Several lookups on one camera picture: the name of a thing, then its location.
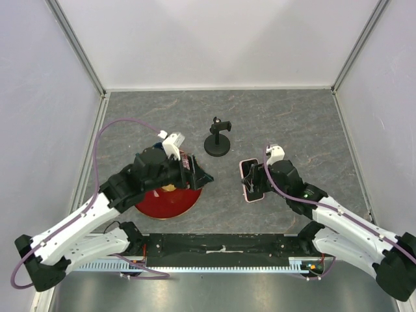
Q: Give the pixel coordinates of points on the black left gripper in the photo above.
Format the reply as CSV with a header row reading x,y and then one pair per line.
x,y
196,177

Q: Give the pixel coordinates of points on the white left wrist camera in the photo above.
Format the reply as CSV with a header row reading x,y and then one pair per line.
x,y
171,144

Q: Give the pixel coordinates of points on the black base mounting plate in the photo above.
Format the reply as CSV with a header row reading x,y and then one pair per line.
x,y
158,244

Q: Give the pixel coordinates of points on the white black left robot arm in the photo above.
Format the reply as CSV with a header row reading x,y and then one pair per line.
x,y
111,199

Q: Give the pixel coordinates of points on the red round tray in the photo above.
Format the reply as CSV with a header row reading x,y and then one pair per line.
x,y
175,204

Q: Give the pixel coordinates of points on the light blue cable duct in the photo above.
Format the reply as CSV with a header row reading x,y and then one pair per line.
x,y
267,264

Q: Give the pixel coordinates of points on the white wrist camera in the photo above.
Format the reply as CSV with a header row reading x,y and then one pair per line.
x,y
171,144
274,153

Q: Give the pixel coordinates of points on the aluminium frame post right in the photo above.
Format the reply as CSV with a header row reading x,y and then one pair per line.
x,y
359,44

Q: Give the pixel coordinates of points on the aluminium frame rail front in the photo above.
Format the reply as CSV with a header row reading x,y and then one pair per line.
x,y
124,238

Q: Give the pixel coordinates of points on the aluminium frame post left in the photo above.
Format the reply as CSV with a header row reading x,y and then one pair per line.
x,y
73,40

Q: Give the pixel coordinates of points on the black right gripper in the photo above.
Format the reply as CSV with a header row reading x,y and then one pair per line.
x,y
257,171

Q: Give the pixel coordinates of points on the clear drinking glass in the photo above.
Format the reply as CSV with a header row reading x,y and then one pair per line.
x,y
187,161

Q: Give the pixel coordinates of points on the aluminium frame post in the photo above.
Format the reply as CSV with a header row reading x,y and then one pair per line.
x,y
359,44
73,40

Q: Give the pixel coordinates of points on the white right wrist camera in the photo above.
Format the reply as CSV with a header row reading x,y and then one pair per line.
x,y
274,153

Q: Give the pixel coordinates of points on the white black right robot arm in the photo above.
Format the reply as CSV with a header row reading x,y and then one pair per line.
x,y
387,257

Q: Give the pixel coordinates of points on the phone with pink case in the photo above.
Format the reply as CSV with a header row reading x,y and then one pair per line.
x,y
250,195

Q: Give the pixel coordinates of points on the yellow mug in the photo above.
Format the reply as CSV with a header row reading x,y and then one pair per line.
x,y
169,188

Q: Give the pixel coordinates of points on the black phone stand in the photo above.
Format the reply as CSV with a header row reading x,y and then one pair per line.
x,y
217,144

